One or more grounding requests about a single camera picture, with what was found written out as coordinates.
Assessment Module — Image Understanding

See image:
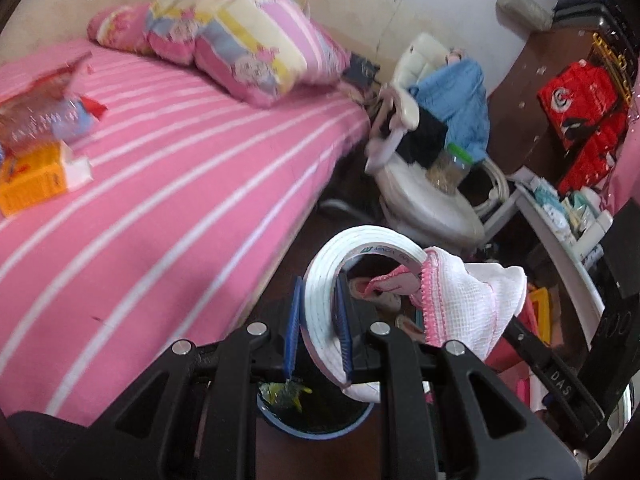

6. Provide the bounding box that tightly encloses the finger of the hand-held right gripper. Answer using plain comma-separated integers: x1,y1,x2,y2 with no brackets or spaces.
505,312,608,428

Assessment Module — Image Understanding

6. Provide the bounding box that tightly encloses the clear plastic bag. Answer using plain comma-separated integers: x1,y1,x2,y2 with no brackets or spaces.
10,92,108,146

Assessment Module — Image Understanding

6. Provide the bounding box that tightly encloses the yellow and red rack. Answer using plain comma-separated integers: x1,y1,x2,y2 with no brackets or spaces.
590,32,638,106

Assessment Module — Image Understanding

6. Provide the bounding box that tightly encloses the black cloth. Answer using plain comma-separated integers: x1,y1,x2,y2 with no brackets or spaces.
400,110,448,166

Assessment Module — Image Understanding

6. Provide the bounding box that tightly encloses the red plastic wrapped pack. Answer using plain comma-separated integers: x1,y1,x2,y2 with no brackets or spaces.
557,110,631,196
537,60,631,148

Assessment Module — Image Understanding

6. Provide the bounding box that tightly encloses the red snack bag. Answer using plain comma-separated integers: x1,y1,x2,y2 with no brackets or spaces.
0,52,96,126

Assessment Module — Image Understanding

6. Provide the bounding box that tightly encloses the pink floral pillow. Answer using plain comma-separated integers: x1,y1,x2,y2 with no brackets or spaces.
87,2,156,56

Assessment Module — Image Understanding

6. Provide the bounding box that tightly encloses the black suitcase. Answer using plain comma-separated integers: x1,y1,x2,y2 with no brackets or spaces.
552,0,640,61

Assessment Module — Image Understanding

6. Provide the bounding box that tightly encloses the white bundle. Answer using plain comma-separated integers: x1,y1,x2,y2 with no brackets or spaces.
496,0,553,31

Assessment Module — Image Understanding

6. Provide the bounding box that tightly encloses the pink striped bed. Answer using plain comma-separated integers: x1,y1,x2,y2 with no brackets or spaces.
0,37,373,421

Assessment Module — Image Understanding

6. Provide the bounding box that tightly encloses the colourful patchwork pillow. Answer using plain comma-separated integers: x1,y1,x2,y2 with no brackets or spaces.
147,0,351,108

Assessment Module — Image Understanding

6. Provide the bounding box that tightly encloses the white swivel chair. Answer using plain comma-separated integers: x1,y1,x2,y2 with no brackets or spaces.
365,32,486,248

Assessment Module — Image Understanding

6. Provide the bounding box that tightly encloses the white coiled hose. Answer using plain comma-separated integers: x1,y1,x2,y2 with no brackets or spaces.
470,160,511,216

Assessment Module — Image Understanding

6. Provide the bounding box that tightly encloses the white tape roll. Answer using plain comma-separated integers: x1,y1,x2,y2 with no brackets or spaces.
300,225,431,403

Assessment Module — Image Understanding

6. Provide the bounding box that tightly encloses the yellow wrapper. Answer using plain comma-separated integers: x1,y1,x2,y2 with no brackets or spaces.
262,382,312,411

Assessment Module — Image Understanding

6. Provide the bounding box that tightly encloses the orange box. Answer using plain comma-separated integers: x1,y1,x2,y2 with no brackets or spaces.
0,140,68,218

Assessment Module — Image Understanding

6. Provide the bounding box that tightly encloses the blue rimmed waste bin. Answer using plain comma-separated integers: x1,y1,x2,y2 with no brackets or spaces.
256,382,376,442

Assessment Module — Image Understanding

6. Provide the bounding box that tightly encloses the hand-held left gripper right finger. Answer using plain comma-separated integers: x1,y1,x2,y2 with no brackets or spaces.
335,276,586,480

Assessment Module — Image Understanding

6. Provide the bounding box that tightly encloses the clear jar with green lid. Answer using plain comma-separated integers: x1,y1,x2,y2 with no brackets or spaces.
425,142,473,193

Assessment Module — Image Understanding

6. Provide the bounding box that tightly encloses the white shelf trolley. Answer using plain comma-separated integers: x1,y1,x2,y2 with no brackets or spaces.
510,170,616,321

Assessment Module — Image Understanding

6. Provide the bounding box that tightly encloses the white cloth with pink edge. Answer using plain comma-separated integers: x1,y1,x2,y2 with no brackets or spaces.
367,246,528,363

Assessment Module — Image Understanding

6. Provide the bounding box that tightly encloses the white tissue pack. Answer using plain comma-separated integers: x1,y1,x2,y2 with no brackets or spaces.
62,155,94,191

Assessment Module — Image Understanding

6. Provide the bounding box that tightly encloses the pink slipper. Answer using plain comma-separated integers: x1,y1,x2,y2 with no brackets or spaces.
350,280,402,312

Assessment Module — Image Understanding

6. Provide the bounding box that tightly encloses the blue garment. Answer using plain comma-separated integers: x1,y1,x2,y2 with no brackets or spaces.
410,57,491,161

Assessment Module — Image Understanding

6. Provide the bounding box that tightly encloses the wooden cabinet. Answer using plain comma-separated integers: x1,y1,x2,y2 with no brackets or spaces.
487,27,626,196

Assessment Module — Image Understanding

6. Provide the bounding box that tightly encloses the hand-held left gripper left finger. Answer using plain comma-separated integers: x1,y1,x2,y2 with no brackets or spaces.
52,276,305,480

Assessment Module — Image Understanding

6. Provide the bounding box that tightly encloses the yellow and red box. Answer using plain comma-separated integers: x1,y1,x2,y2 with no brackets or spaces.
525,285,551,346

